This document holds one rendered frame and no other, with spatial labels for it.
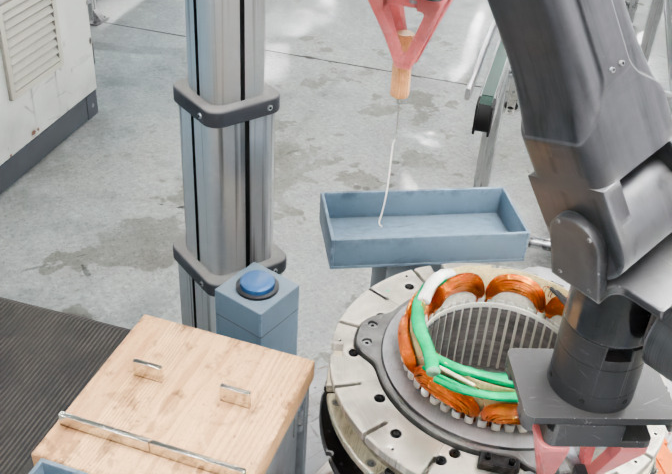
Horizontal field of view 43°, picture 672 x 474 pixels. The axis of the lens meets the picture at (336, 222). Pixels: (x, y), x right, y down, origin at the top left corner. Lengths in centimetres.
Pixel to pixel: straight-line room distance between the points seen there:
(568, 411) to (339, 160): 276
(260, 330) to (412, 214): 29
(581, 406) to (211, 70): 64
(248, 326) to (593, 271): 57
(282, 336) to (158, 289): 165
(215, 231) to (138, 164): 213
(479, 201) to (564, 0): 76
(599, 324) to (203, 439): 39
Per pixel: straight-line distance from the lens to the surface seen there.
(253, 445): 79
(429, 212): 116
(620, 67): 45
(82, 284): 272
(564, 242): 50
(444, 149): 345
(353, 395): 79
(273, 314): 99
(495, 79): 222
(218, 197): 113
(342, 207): 113
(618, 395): 59
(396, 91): 78
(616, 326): 55
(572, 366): 58
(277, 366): 86
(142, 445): 79
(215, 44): 105
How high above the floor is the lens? 166
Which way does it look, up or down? 34 degrees down
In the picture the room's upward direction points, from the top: 4 degrees clockwise
